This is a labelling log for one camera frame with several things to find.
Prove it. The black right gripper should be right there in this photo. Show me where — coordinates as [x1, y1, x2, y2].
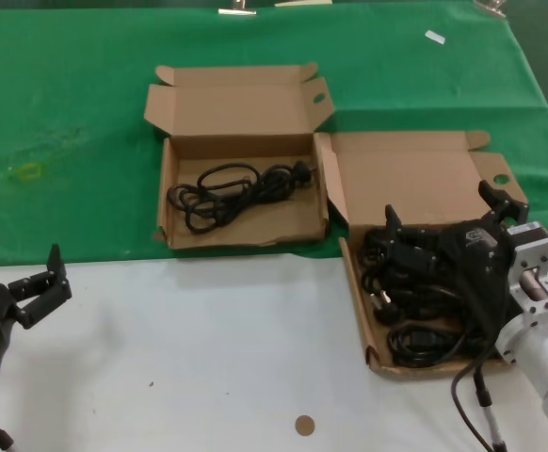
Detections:
[383, 180, 530, 338]

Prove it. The cardboard box, round flap hole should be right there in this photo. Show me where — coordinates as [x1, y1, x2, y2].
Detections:
[312, 130, 530, 381]

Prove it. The cardboard box, oval flap hole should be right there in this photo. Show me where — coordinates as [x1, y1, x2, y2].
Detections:
[142, 62, 335, 250]

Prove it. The green tablecloth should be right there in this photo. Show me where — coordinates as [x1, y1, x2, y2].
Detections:
[0, 2, 548, 267]

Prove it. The black cable with pronged plug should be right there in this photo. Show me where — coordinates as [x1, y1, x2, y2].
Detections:
[361, 277, 463, 326]

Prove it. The black cable with socket connector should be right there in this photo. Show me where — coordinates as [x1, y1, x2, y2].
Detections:
[387, 326, 473, 367]

